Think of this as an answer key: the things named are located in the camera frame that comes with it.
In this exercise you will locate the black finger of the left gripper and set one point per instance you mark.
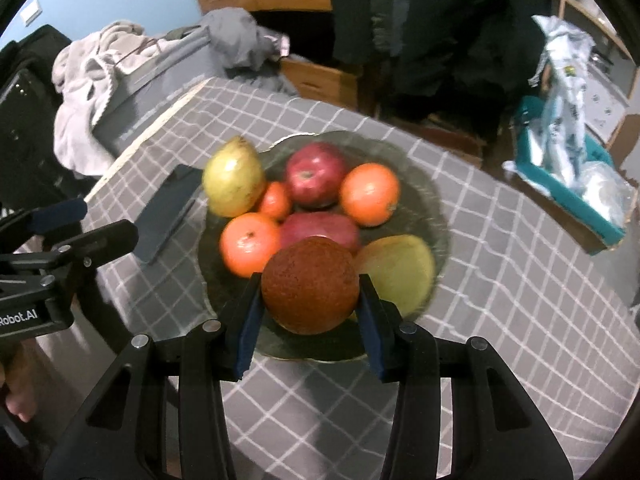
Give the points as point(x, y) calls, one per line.
point(19, 227)
point(99, 246)

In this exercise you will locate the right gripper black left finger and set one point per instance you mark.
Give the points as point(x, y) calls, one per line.
point(119, 430)

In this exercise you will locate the large orange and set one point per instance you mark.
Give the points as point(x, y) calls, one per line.
point(248, 242)

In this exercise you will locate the green-yellow mango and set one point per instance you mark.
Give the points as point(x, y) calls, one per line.
point(402, 269)

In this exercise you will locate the large dark red apple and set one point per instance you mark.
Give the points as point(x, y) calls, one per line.
point(336, 227)

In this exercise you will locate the reddish-orange tangerine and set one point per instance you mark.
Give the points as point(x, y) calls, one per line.
point(311, 286)

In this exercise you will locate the person's left hand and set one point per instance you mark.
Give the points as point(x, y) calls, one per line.
point(16, 375)

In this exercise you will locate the dark blue phone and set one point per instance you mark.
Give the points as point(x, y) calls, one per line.
point(165, 210)

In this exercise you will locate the small yellow pear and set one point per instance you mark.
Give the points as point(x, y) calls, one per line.
point(233, 179)

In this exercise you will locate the small tangerine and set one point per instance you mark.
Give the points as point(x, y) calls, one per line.
point(275, 202)

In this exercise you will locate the dark glass fruit plate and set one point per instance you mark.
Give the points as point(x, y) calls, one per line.
point(419, 213)

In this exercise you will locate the small red apple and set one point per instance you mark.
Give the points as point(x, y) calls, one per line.
point(314, 175)

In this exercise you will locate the grey crumpled clothes pile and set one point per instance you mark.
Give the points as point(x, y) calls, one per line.
point(246, 52)

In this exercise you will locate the clear plastic bag in crate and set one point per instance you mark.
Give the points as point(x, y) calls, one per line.
point(607, 192)

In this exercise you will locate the orange in plate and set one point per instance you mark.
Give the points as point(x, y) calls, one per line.
point(369, 194)

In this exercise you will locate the wooden drawer box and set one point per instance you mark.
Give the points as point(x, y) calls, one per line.
point(321, 83)

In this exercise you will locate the wooden shelf unit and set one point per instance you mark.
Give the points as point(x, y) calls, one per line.
point(611, 52)

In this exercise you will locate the white floral storage box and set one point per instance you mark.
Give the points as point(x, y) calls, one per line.
point(605, 104)

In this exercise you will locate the white printed plastic bag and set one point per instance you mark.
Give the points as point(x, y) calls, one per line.
point(566, 54)

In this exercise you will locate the dark hanging coats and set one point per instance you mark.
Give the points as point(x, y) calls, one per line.
point(468, 62)

